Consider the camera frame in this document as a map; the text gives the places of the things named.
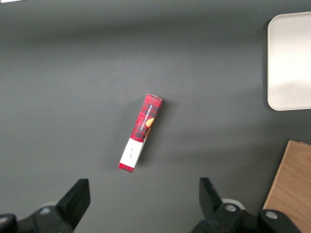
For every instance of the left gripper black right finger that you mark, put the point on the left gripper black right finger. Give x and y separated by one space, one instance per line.
213 213

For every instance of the beige plastic tray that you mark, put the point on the beige plastic tray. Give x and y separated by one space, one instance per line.
291 60

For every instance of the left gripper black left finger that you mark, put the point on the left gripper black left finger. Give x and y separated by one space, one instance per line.
73 206

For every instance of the oak wooden drawer cabinet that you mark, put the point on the oak wooden drawer cabinet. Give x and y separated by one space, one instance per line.
291 184

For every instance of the red plaid shortbread box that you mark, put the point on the red plaid shortbread box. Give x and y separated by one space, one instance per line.
143 126

